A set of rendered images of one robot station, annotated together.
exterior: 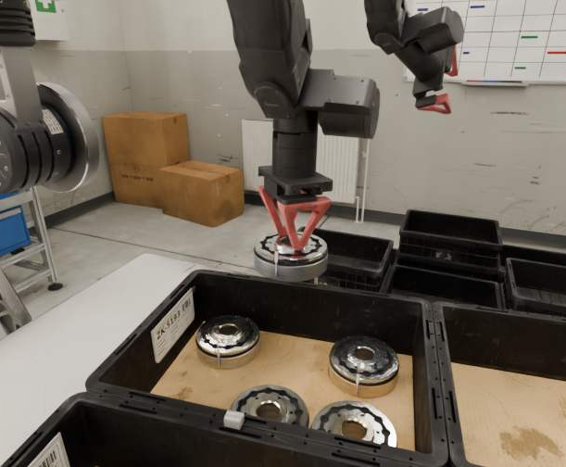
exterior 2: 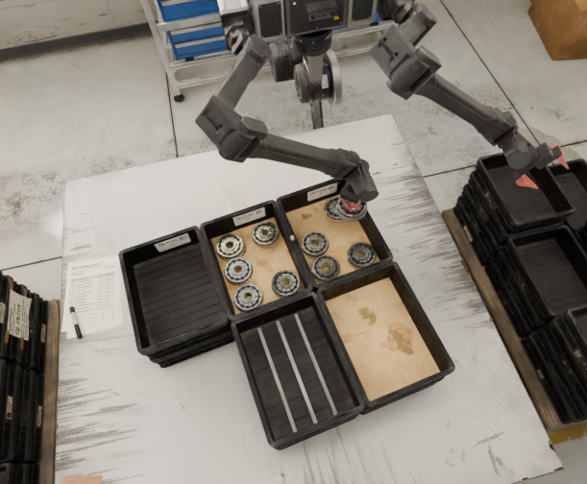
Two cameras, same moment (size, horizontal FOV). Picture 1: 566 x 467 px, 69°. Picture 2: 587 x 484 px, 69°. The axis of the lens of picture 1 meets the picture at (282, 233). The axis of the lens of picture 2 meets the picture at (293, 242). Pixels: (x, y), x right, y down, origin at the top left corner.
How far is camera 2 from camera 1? 1.14 m
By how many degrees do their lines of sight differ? 55
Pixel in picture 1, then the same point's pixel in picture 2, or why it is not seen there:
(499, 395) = (385, 302)
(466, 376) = (387, 290)
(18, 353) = not seen: hidden behind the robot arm
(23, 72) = (317, 64)
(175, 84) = not seen: outside the picture
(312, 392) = (338, 249)
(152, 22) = not seen: outside the picture
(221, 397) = (316, 226)
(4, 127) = (303, 84)
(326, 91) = (354, 181)
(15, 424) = (279, 178)
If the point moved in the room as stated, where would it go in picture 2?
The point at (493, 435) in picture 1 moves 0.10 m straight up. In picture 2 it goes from (363, 304) to (366, 294)
